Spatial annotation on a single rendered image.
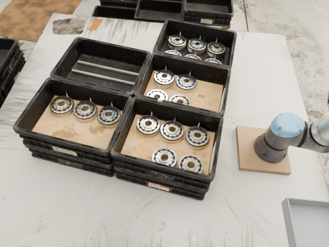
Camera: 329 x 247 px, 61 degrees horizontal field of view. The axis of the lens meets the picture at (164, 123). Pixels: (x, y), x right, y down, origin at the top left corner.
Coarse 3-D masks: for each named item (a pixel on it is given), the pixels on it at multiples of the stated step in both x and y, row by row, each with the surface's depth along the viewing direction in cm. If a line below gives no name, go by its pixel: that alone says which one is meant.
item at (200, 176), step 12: (180, 108) 117; (120, 132) 109; (216, 144) 108; (120, 156) 103; (132, 156) 103; (216, 156) 105; (156, 168) 103; (168, 168) 101; (180, 168) 101; (204, 180) 101
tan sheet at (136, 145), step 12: (132, 132) 121; (132, 144) 118; (144, 144) 118; (156, 144) 118; (168, 144) 119; (180, 144) 119; (144, 156) 114; (180, 156) 115; (204, 156) 116; (204, 168) 113
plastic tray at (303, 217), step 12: (288, 204) 92; (300, 204) 97; (312, 204) 96; (324, 204) 95; (288, 216) 91; (300, 216) 95; (312, 216) 95; (324, 216) 95; (288, 228) 90; (300, 228) 92; (312, 228) 92; (324, 228) 92; (288, 240) 89; (300, 240) 90; (312, 240) 90; (324, 240) 90
